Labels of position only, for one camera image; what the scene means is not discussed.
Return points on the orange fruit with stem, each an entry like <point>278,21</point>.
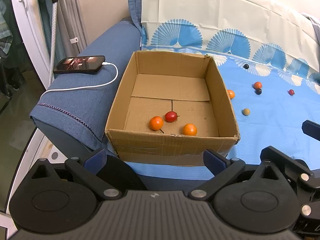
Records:
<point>257,85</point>

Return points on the dark purple grape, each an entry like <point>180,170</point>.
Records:
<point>258,91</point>

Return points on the brown cardboard box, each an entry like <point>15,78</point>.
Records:
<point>156,82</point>

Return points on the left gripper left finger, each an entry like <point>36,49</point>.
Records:
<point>85,172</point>

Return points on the small orange fruit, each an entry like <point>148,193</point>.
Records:
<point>189,129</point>

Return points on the olive fruit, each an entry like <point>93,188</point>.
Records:
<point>246,112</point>

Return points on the blue patterned bed sheet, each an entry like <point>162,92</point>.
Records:
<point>275,117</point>

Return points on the blue sofa armrest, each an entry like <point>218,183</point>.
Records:
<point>74,113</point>

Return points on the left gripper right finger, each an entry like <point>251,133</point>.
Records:
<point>225,172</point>

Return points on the black smartphone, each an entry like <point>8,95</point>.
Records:
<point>80,64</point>

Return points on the white door frame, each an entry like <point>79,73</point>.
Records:
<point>30,26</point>

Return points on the grey curtain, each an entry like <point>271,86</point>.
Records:
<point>71,27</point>

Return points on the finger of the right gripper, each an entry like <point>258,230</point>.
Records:
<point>311,129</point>
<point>291,169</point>

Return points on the red tomato fruit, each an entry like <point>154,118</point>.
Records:
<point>171,116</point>

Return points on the hanging striped clothes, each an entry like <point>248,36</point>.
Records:
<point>5,33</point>

